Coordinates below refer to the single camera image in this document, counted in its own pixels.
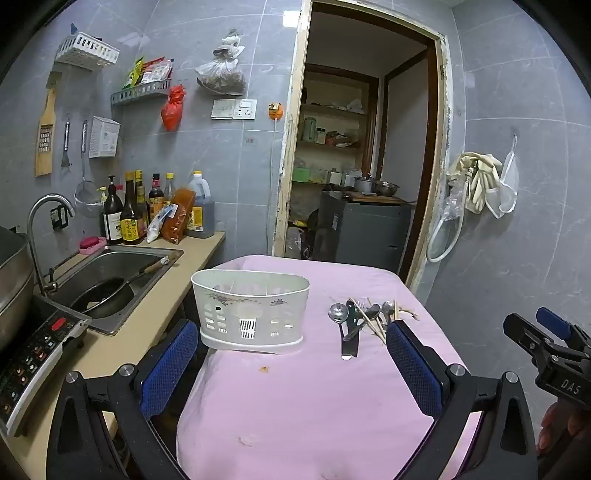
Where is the white wall basket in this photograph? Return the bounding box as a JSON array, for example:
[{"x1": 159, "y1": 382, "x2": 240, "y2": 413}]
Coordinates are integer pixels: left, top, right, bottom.
[{"x1": 55, "y1": 31, "x2": 121, "y2": 72}]

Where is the yellow-green snack packet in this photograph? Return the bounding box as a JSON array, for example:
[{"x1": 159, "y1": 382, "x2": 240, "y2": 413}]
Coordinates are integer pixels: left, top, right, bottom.
[{"x1": 122, "y1": 56, "x2": 145, "y2": 89}]

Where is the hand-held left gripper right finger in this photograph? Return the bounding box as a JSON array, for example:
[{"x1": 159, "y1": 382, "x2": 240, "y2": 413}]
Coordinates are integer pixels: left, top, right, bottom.
[{"x1": 385, "y1": 320, "x2": 539, "y2": 480}]

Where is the worn wooden door frame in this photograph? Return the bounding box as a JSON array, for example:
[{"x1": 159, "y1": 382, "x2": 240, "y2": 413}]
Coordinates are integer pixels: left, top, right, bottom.
[{"x1": 272, "y1": 0, "x2": 451, "y2": 289}]

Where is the grey wall shelf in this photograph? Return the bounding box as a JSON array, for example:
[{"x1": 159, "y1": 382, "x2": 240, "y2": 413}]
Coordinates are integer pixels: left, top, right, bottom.
[{"x1": 111, "y1": 83, "x2": 172, "y2": 107}]

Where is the white plastic utensil holder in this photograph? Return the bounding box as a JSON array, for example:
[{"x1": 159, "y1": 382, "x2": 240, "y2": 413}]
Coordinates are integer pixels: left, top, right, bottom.
[{"x1": 191, "y1": 269, "x2": 311, "y2": 355}]

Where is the pink flower-print tablecloth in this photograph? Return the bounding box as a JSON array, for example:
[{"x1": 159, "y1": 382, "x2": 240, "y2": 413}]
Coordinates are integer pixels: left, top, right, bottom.
[{"x1": 177, "y1": 255, "x2": 485, "y2": 480}]

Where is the stainless steel sink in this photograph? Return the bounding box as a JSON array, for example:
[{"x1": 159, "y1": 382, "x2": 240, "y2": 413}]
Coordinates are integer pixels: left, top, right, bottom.
[{"x1": 34, "y1": 244, "x2": 184, "y2": 336}]

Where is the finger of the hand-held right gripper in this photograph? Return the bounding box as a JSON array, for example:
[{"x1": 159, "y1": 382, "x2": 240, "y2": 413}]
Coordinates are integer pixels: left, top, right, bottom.
[
  {"x1": 536, "y1": 306, "x2": 591, "y2": 355},
  {"x1": 503, "y1": 312, "x2": 556, "y2": 368}
]

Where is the black frying pan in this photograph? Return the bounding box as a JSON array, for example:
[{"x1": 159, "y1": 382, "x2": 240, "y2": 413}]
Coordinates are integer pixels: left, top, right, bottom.
[{"x1": 69, "y1": 256, "x2": 172, "y2": 319}]

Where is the beige kitchen counter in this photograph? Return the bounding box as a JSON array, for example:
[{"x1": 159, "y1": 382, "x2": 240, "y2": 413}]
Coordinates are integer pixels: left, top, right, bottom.
[{"x1": 0, "y1": 231, "x2": 227, "y2": 480}]

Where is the red and white packet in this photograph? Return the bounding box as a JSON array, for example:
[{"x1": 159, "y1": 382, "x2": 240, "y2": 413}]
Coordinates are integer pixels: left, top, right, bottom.
[{"x1": 139, "y1": 58, "x2": 174, "y2": 86}]

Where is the orange seasoning packet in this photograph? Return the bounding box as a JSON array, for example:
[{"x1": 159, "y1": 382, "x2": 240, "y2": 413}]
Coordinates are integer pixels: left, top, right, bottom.
[{"x1": 159, "y1": 188, "x2": 195, "y2": 245}]

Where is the red plastic bag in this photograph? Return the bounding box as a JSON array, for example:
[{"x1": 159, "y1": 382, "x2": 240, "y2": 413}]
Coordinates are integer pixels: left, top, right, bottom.
[{"x1": 161, "y1": 84, "x2": 188, "y2": 132}]

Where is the large dark oil jug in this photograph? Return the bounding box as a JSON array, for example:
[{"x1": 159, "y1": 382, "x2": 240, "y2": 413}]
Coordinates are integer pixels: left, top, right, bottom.
[{"x1": 185, "y1": 171, "x2": 216, "y2": 239}]

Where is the tall yellow-capped sauce bottle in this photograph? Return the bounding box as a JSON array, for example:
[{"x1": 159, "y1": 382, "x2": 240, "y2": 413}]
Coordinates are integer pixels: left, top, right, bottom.
[{"x1": 134, "y1": 170, "x2": 151, "y2": 227}]

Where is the wooden cutting board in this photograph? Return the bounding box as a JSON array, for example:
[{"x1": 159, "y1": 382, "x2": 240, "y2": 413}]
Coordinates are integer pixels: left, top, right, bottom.
[{"x1": 344, "y1": 191, "x2": 407, "y2": 204}]

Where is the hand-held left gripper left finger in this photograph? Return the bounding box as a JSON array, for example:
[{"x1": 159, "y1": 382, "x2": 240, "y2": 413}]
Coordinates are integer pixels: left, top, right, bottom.
[{"x1": 46, "y1": 318, "x2": 199, "y2": 480}]

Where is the white flexible hose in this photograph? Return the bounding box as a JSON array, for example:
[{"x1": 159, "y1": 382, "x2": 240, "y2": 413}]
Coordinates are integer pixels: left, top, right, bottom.
[{"x1": 426, "y1": 215, "x2": 465, "y2": 264}]

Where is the sauce bottle with yellow-red label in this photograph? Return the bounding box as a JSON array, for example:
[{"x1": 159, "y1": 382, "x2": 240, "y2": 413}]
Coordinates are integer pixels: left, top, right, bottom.
[{"x1": 120, "y1": 172, "x2": 147, "y2": 244}]

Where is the white squeezed packet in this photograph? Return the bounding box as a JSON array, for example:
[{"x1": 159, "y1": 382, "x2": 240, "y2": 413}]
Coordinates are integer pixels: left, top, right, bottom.
[{"x1": 147, "y1": 204, "x2": 178, "y2": 244}]

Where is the wooden pantry shelf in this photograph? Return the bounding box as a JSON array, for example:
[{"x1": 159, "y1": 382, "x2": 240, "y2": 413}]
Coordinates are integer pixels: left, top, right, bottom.
[{"x1": 293, "y1": 65, "x2": 380, "y2": 185}]

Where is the grey metal cabinet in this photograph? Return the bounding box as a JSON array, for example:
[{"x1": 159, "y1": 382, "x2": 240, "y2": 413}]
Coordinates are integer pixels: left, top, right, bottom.
[{"x1": 318, "y1": 191, "x2": 413, "y2": 273}]

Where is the wooden grater board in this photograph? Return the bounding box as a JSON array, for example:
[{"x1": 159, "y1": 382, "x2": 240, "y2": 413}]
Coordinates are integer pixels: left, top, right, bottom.
[{"x1": 34, "y1": 71, "x2": 63, "y2": 178}]

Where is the curved steel faucet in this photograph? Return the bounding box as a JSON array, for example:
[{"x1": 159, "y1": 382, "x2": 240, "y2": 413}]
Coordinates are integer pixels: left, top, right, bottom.
[{"x1": 27, "y1": 194, "x2": 75, "y2": 296}]

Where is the metal mesh strainer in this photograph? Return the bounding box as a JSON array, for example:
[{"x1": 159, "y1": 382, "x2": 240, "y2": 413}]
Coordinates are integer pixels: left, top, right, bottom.
[{"x1": 74, "y1": 121, "x2": 105, "y2": 217}]

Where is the person's right hand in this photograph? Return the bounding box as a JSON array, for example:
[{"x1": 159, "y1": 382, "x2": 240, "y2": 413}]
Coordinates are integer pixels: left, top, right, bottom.
[{"x1": 536, "y1": 401, "x2": 591, "y2": 457}]

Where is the pile of chopsticks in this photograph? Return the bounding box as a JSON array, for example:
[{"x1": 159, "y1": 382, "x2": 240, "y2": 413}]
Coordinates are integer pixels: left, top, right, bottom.
[{"x1": 348, "y1": 296, "x2": 419, "y2": 344}]

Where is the grey metal wok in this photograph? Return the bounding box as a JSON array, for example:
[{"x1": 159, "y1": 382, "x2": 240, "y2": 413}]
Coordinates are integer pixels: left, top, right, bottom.
[{"x1": 0, "y1": 225, "x2": 35, "y2": 354}]

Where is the black induction cooker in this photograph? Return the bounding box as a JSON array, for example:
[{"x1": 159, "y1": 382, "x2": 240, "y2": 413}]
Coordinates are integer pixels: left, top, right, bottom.
[{"x1": 0, "y1": 295, "x2": 93, "y2": 437}]

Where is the clear bag of dried goods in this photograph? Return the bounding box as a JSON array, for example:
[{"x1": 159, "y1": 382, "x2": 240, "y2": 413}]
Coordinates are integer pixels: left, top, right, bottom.
[{"x1": 195, "y1": 28, "x2": 247, "y2": 95}]

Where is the dark red-capped sauce bottle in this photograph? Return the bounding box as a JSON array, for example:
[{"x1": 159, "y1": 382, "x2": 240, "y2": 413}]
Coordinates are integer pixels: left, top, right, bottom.
[{"x1": 148, "y1": 174, "x2": 165, "y2": 213}]

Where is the white wall box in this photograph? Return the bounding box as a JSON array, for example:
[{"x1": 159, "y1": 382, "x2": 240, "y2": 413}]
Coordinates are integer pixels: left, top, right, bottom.
[{"x1": 89, "y1": 115, "x2": 122, "y2": 159}]

